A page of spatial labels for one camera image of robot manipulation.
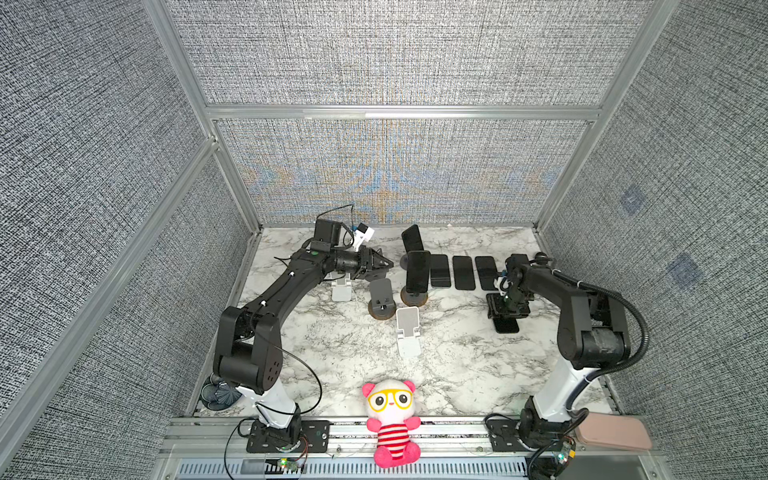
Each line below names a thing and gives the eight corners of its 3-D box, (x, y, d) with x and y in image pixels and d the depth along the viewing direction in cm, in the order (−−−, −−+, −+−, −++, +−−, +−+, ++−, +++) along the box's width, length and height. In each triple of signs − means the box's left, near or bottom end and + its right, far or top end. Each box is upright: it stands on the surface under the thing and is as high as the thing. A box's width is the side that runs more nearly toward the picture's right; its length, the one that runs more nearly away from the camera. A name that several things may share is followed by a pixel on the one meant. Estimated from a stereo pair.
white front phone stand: (397, 357, 88) (398, 341, 80) (396, 324, 95) (397, 306, 86) (417, 357, 88) (421, 341, 80) (415, 324, 95) (418, 306, 86)
